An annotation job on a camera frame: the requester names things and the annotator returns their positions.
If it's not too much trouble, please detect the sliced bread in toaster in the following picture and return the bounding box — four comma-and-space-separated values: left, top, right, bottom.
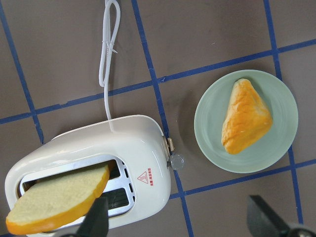
6, 165, 110, 235

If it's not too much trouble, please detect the white two-slot toaster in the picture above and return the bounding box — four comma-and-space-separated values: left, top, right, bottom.
5, 115, 184, 229

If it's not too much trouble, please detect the white toaster power cable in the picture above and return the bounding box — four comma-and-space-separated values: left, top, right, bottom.
98, 0, 121, 123

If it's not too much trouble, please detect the light green round plate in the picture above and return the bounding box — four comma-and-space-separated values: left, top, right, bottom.
194, 70, 299, 173

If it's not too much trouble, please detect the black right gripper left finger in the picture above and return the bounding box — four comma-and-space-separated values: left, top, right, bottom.
75, 197, 109, 237

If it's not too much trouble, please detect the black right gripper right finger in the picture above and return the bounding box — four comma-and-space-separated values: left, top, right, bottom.
247, 195, 294, 237

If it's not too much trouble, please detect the triangular golden bread bun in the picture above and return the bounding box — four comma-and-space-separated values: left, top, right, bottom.
221, 79, 273, 155

